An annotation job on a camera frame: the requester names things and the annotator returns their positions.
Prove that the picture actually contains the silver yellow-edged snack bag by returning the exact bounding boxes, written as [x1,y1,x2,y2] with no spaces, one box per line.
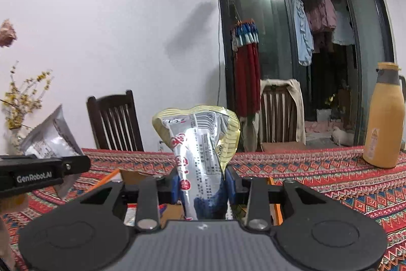
[151,104,241,221]

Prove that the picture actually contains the white cloth bag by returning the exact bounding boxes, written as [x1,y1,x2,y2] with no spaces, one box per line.
[239,115,260,151]

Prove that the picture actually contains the white hanging garment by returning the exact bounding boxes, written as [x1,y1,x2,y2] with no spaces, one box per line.
[331,9,356,45]

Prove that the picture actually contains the white patterned vase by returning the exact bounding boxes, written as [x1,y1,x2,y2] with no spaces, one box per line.
[6,126,27,157]

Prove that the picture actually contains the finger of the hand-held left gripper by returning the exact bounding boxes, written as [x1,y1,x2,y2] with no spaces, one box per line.
[60,155,91,177]

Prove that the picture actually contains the pink hanging garment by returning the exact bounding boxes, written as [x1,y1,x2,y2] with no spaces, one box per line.
[306,0,337,32]

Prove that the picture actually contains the yellow flower branches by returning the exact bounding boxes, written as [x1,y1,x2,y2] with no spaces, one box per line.
[0,61,54,130]

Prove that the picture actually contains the yellow thermos jug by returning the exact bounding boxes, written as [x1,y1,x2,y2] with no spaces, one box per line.
[362,62,406,169]

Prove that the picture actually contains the chair with beige cloth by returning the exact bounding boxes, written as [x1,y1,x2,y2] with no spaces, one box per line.
[260,78,307,145]

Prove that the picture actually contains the grey silver snack bag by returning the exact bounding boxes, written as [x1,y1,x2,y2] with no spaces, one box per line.
[19,104,83,199]

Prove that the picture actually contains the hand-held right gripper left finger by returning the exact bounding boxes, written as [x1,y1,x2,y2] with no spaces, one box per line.
[68,168,182,232]

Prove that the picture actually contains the dark wooden chair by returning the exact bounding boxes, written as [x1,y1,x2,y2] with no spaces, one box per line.
[87,90,144,152]

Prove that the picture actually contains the light blue hanging garment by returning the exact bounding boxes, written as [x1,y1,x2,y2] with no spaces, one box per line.
[291,0,314,66]

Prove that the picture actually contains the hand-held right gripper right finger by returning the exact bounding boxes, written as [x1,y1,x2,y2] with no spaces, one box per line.
[225,167,341,232]

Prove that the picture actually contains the pink artificial flowers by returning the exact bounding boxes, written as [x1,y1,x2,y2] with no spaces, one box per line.
[0,20,17,47]

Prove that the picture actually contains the red patterned tablecloth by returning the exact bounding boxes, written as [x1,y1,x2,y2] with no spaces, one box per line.
[0,146,406,271]

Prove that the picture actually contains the dark framed sliding door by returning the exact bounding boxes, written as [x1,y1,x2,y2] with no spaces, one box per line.
[215,0,397,151]

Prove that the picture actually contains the orange cardboard box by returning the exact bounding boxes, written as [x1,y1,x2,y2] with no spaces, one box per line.
[92,169,283,227]

